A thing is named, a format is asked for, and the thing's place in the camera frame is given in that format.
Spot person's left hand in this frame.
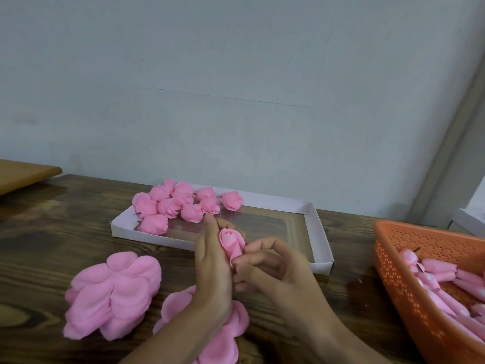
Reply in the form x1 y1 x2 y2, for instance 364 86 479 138
191 214 248 325

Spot person's right hand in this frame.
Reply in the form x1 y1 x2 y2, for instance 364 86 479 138
230 237 336 340

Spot stack of pink petals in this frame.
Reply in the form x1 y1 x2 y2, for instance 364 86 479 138
152 285 250 364
63 251 162 341

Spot white shallow tray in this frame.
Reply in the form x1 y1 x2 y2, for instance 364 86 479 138
111 183 334 275

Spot pink petal flower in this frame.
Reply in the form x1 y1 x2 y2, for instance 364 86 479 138
171 180 196 205

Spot group of finished pink roses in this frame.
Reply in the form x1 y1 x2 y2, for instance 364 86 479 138
132 178 244 237

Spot pink rose buds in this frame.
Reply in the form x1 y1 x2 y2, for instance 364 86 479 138
399 248 485 342

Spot person's left forearm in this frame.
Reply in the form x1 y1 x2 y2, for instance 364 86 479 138
121 305 224 364

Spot person's right forearm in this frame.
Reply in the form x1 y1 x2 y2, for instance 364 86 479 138
303 318 391 364

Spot orange plastic basket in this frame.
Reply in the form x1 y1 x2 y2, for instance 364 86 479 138
373 219 485 364

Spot grey door frame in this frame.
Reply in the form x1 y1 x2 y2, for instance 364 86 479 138
409 0 485 228

